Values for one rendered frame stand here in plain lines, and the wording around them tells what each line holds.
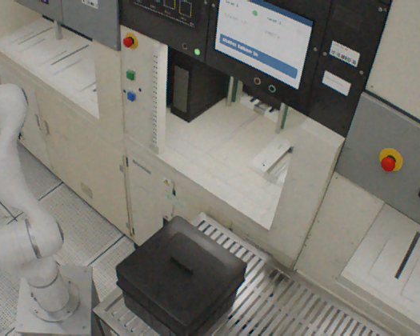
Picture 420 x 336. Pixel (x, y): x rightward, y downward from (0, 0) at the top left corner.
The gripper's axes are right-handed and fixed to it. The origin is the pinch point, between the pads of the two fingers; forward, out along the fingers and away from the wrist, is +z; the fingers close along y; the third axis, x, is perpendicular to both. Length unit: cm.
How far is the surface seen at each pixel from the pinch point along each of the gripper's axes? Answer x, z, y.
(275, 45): -58, -56, 75
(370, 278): -103, 14, 103
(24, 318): -64, 25, -13
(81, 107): 27.4, 16.1, 36.4
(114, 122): 4.5, 11.1, 46.5
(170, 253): -72, 0, 40
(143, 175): -11, 31, 54
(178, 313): -91, 0, 34
